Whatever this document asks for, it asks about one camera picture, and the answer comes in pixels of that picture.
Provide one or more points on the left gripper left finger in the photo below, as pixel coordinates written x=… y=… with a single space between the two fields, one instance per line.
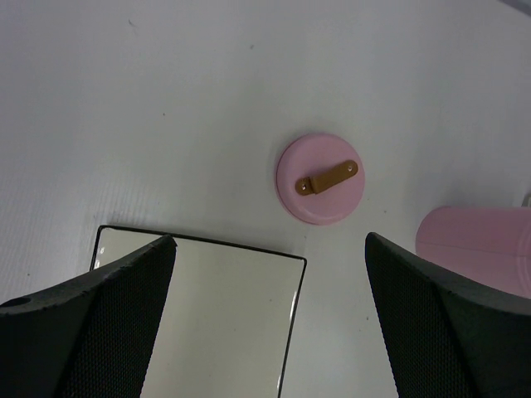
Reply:
x=91 y=336

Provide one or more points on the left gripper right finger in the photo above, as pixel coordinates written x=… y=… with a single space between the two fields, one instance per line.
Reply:
x=447 y=335

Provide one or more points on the pink lid with brown strap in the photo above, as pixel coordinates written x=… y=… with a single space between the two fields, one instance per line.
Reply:
x=319 y=179

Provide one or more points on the pink cylindrical lunch box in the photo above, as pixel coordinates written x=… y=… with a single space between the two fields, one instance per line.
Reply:
x=488 y=245

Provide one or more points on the white square plate black rim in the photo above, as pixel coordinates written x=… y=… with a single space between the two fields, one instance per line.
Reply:
x=227 y=321

